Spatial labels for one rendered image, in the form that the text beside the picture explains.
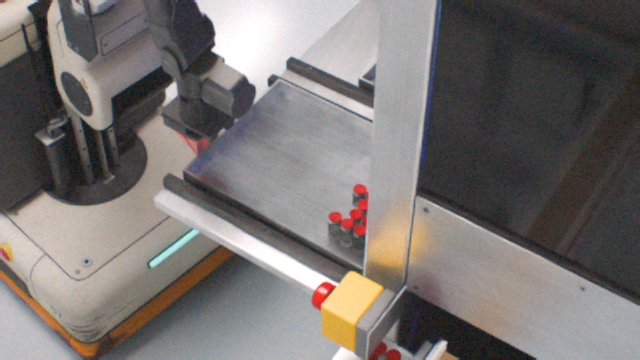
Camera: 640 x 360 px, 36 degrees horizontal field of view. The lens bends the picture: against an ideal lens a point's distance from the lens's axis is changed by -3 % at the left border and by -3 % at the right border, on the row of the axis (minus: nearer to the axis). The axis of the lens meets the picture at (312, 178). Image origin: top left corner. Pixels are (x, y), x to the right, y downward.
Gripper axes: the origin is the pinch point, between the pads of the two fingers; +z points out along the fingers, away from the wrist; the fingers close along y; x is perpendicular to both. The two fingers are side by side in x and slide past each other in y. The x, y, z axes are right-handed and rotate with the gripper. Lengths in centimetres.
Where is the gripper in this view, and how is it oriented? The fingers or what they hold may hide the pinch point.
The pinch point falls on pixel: (201, 152)
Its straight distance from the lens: 165.3
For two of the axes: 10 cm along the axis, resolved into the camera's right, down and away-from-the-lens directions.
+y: 8.2, 4.3, -3.7
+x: 5.7, -6.1, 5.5
